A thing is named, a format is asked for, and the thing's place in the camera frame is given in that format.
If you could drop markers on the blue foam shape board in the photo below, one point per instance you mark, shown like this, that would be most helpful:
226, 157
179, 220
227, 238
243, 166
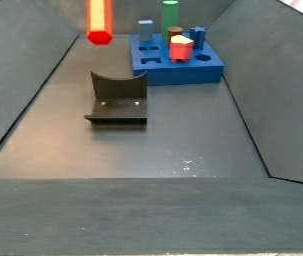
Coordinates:
150, 57

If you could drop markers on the red hexagon bar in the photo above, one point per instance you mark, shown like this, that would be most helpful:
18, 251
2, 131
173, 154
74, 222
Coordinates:
99, 21

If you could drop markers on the green cylinder peg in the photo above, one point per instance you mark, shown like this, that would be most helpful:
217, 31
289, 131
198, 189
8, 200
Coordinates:
170, 10

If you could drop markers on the dark blue star peg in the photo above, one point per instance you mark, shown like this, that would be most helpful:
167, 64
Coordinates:
197, 36

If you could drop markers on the red pentagon block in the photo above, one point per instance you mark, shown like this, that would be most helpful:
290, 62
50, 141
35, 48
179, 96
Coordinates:
181, 48

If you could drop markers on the light blue square block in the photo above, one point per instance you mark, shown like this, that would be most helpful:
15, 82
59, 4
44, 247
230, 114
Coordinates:
146, 28

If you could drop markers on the brown cylinder peg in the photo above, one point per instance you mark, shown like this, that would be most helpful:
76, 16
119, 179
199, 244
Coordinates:
174, 30

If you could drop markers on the black curved holder stand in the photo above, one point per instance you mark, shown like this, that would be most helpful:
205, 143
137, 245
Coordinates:
121, 99

